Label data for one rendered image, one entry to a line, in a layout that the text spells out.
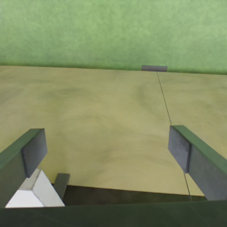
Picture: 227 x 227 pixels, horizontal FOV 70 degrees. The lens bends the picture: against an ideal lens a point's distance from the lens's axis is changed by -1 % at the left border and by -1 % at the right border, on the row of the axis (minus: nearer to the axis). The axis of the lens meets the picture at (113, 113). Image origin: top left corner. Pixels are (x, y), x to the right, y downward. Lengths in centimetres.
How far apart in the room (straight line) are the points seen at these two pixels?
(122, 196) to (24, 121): 39
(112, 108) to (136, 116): 9
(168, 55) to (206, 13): 24
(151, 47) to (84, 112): 52
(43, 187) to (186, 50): 88
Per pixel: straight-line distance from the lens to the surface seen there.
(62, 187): 42
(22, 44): 108
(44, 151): 17
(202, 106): 69
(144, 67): 95
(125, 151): 46
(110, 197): 40
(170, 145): 17
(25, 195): 24
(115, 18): 89
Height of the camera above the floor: 87
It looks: 50 degrees down
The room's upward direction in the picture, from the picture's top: 173 degrees counter-clockwise
